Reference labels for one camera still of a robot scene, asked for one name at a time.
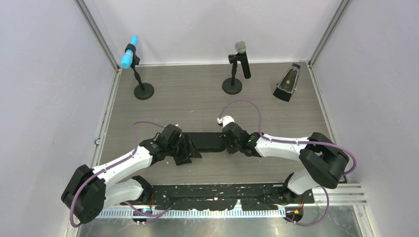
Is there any blue microphone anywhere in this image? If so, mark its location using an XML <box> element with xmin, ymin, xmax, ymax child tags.
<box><xmin>121</xmin><ymin>35</ymin><xmax>138</xmax><ymax>69</ymax></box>

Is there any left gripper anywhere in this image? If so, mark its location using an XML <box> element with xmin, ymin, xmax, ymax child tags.
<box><xmin>167</xmin><ymin>134</ymin><xmax>201</xmax><ymax>165</ymax></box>

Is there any black microphone stand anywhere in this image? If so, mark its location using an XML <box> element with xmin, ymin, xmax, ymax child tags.
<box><xmin>222</xmin><ymin>54</ymin><xmax>243</xmax><ymax>95</ymax></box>
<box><xmin>130</xmin><ymin>55</ymin><xmax>154</xmax><ymax>100</ymax></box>

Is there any black metronome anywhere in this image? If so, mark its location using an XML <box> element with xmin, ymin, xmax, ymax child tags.
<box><xmin>273</xmin><ymin>64</ymin><xmax>300</xmax><ymax>102</ymax></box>

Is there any black zipper tool case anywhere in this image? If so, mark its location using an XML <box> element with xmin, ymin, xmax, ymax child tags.
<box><xmin>185</xmin><ymin>132</ymin><xmax>225</xmax><ymax>153</ymax></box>

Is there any purple cable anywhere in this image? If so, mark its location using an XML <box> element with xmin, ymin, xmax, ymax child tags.
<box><xmin>69</xmin><ymin>121</ymin><xmax>172</xmax><ymax>228</ymax></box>
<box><xmin>218</xmin><ymin>99</ymin><xmax>357</xmax><ymax>227</ymax></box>

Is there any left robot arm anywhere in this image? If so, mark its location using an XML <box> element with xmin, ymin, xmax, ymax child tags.
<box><xmin>61</xmin><ymin>124</ymin><xmax>202</xmax><ymax>228</ymax></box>

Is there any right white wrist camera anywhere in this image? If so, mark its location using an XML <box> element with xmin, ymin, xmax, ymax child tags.
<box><xmin>216</xmin><ymin>116</ymin><xmax>235</xmax><ymax>127</ymax></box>

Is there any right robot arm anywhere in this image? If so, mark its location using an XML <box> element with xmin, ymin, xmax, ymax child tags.
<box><xmin>222</xmin><ymin>122</ymin><xmax>349</xmax><ymax>203</ymax></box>

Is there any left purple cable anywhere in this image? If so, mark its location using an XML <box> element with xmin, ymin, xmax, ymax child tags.
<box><xmin>69</xmin><ymin>121</ymin><xmax>172</xmax><ymax>228</ymax></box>

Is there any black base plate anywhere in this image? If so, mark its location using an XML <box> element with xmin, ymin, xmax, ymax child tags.
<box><xmin>119</xmin><ymin>183</ymin><xmax>315</xmax><ymax>212</ymax></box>

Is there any black grey microphone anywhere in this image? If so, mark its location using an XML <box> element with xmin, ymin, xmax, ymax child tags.
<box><xmin>235</xmin><ymin>41</ymin><xmax>251</xmax><ymax>79</ymax></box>

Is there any left black microphone stand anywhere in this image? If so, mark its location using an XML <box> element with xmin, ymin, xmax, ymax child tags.
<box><xmin>130</xmin><ymin>55</ymin><xmax>154</xmax><ymax>100</ymax></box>

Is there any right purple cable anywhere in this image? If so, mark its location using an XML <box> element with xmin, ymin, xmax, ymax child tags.
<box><xmin>218</xmin><ymin>99</ymin><xmax>357</xmax><ymax>227</ymax></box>

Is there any right black microphone stand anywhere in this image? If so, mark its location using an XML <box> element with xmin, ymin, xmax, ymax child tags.
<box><xmin>222</xmin><ymin>54</ymin><xmax>243</xmax><ymax>95</ymax></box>

